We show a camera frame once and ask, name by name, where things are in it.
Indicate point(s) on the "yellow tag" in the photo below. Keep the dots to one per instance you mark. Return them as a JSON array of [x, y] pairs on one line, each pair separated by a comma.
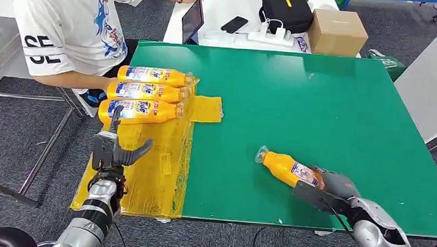
[[288, 2]]

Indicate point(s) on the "white tape piece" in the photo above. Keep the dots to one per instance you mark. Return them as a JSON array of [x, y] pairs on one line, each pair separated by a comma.
[[323, 233]]

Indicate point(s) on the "white table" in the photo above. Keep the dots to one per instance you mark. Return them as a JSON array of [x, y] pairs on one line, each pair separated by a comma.
[[223, 5]]

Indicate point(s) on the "grey desk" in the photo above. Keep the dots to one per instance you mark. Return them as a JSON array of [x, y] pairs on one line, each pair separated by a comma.
[[0, 54]]

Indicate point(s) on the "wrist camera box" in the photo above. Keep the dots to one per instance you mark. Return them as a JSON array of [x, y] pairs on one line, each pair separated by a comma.
[[311, 195], [103, 151]]

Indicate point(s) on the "white power strip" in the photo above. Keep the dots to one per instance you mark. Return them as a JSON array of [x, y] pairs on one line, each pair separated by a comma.
[[270, 40]]

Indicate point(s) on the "black smartphone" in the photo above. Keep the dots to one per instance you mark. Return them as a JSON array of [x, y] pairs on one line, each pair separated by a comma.
[[234, 25]]

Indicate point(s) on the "brown cardboard box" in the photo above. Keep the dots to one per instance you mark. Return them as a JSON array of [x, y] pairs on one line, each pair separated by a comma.
[[337, 33]]

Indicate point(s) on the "black round robot part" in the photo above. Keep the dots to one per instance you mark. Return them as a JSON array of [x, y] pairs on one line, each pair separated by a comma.
[[3, 238]]

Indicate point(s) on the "white printed packet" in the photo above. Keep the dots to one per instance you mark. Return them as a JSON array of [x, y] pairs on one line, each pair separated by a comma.
[[301, 44]]

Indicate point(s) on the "green table mat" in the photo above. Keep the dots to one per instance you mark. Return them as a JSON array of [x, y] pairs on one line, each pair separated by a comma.
[[315, 104]]

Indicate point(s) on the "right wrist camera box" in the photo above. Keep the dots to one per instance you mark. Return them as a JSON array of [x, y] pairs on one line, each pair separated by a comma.
[[311, 195]]

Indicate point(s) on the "white charger plug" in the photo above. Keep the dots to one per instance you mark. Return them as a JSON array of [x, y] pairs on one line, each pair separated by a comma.
[[264, 27], [280, 33]]

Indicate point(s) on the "green shopping bag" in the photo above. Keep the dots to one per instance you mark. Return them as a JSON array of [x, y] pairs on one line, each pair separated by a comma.
[[391, 65]]

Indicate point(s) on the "yellow sheet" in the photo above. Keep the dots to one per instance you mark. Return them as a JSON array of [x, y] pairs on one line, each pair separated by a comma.
[[153, 171]]

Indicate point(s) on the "grey table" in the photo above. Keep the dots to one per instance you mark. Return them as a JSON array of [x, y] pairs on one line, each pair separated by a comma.
[[433, 91]]

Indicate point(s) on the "metal desk frame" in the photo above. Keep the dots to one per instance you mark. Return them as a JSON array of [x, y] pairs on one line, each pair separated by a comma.
[[52, 137]]

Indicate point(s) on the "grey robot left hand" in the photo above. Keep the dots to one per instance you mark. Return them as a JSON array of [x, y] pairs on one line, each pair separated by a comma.
[[126, 157]]

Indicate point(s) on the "black tablet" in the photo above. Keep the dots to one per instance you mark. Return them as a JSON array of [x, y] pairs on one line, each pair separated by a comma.
[[192, 22]]

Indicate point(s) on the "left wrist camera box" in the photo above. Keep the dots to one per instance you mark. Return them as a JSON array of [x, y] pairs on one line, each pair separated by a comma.
[[103, 151]]

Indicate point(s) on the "orange drink bottle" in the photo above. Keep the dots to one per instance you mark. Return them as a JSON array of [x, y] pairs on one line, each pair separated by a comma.
[[168, 94], [160, 114], [279, 167], [158, 75]]

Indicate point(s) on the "black bag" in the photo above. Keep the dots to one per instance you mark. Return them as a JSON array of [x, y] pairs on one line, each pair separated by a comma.
[[286, 15]]

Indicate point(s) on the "person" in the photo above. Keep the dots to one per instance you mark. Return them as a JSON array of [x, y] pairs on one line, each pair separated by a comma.
[[68, 20]]

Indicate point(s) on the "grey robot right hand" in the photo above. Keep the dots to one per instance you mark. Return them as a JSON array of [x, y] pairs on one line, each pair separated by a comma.
[[339, 185]]

